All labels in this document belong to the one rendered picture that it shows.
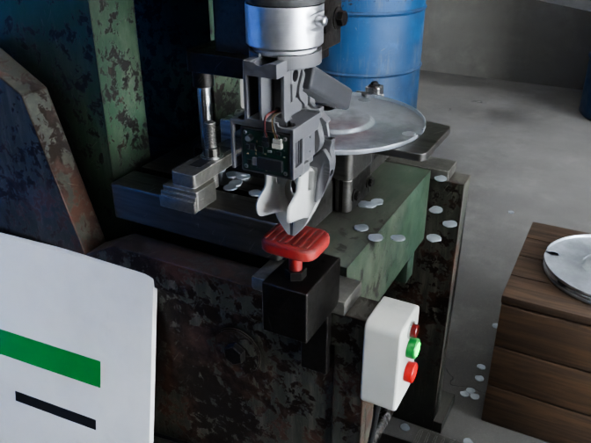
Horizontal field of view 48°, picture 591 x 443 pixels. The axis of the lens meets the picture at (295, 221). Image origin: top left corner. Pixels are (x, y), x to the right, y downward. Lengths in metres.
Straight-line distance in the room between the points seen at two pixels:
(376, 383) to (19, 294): 0.64
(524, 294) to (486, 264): 0.79
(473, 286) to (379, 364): 1.28
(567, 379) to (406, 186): 0.59
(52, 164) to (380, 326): 0.56
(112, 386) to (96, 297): 0.16
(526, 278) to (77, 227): 0.94
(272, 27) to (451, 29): 3.84
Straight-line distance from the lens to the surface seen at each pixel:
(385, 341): 0.85
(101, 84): 1.05
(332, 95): 0.71
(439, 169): 1.26
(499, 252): 2.33
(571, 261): 1.58
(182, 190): 0.94
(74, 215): 1.10
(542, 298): 1.47
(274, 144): 0.63
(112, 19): 1.06
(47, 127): 1.08
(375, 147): 0.96
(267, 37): 0.62
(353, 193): 1.04
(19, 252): 1.20
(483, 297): 2.08
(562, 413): 1.59
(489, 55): 4.41
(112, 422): 1.20
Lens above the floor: 1.12
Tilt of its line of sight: 28 degrees down
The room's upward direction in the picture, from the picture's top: straight up
